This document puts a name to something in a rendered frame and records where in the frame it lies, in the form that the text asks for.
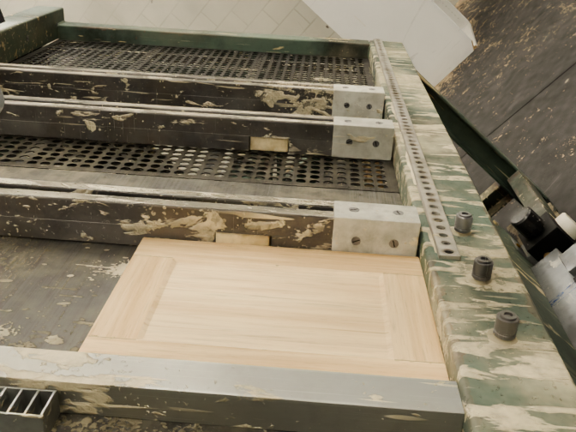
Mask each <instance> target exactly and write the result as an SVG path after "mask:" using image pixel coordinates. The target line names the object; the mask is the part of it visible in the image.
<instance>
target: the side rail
mask: <svg viewBox="0 0 576 432"><path fill-rule="evenodd" d="M57 26H58V30H59V37H58V38H59V39H66V40H80V41H94V42H108V43H122V44H136V45H162V46H176V47H190V48H204V49H218V50H232V51H258V52H272V53H287V54H301V55H315V56H329V57H355V58H368V51H369V41H368V40H361V39H334V38H320V37H306V36H292V35H278V34H264V33H236V32H222V31H208V30H194V29H180V28H166V27H138V26H124V25H111V24H96V23H82V22H68V21H66V22H64V23H62V24H59V25H57Z"/></svg>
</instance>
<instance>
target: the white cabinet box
mask: <svg viewBox="0 0 576 432"><path fill-rule="evenodd" d="M302 1H304V2H305V3H306V4H307V5H308V6H309V7H310V8H311V9H312V10H313V11H314V12H315V13H316V14H317V15H318V16H320V18H322V20H324V22H326V24H328V26H330V28H332V29H333V30H334V31H335V32H336V33H337V34H338V35H339V36H340V37H341V38H342V39H361V40H368V41H370V40H373V39H382V41H389V42H401V43H403V45H404V47H405V49H406V51H407V53H408V55H409V57H410V59H411V61H412V63H413V65H414V67H415V69H416V70H417V71H418V72H419V73H420V74H421V75H422V76H423V77H424V78H425V79H426V80H427V81H428V82H429V83H430V84H431V85H432V86H433V87H435V86H436V85H437V84H438V83H439V82H440V81H441V80H443V79H444V78H445V77H446V76H447V75H448V74H449V73H450V72H451V71H452V70H454V69H455V68H456V67H457V66H458V65H459V64H460V63H461V62H462V61H464V60H465V59H466V58H467V57H468V56H469V55H470V54H471V53H472V52H473V51H474V49H475V48H477V42H476V39H475V36H474V32H473V30H472V27H471V24H470V22H469V21H468V20H467V19H466V18H465V17H464V16H463V15H462V14H461V13H460V12H459V11H458V10H457V9H456V8H455V7H454V6H453V5H452V4H451V3H450V2H449V1H448V0H302Z"/></svg>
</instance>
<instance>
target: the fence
mask: <svg viewBox="0 0 576 432"><path fill-rule="evenodd" d="M0 386H6V387H26V388H38V389H48V390H57V394H58V401H59V408H60V412H63V413H74V414H84V415H95V416H106V417H126V418H137V419H147V420H159V421H169V422H180V423H200V424H211V425H221V426H232V427H243V428H253V429H274V430H284V431H296V432H461V430H462V426H463V422H464V417H465V412H464V408H463V405H462V401H461V398H460V394H459V389H458V385H457V382H456V381H440V380H429V379H418V378H407V377H396V376H384V375H364V374H352V373H341V372H330V371H319V370H308V369H287V368H275V367H264V366H254V365H242V364H231V363H210V362H199V361H188V360H176V359H165V358H154V357H133V356H122V355H111V354H99V353H89V352H78V351H56V350H45V349H34V348H23V347H12V346H0Z"/></svg>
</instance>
